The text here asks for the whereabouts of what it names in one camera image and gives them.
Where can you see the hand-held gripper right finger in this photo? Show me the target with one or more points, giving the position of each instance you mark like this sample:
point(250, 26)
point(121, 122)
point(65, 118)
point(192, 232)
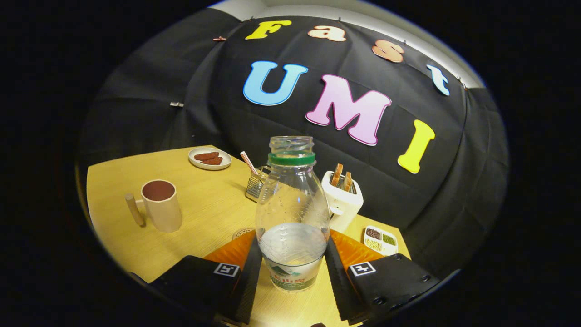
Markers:
point(338, 281)

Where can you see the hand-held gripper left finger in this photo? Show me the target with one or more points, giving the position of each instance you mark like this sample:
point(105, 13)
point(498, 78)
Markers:
point(249, 286)

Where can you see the round cork coaster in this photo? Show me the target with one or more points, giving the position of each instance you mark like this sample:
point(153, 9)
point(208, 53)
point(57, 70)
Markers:
point(240, 233)

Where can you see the clear plastic juice bottle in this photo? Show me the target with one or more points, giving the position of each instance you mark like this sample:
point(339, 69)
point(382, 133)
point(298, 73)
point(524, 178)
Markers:
point(292, 204)

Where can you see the white divided grain dish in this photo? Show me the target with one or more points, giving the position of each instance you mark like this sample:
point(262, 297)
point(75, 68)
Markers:
point(381, 240)

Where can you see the white toaster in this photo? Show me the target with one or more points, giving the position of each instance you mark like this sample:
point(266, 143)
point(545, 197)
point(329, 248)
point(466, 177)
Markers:
point(345, 206)

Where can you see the wooden table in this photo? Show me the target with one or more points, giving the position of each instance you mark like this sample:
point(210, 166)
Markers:
point(204, 213)

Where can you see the toast slice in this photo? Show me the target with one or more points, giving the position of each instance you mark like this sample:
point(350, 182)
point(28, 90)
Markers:
point(347, 181)
point(337, 175)

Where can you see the black backdrop cloth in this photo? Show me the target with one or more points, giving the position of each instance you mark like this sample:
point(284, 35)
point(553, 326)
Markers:
point(386, 181)

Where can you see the red striped straw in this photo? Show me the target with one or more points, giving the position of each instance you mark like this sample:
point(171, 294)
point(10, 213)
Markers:
point(248, 162)

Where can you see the white round plate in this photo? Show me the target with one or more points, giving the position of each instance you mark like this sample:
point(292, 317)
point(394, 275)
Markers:
point(227, 158)

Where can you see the brown food piece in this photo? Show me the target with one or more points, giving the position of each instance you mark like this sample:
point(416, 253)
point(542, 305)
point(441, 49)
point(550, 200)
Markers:
point(213, 161)
point(206, 156)

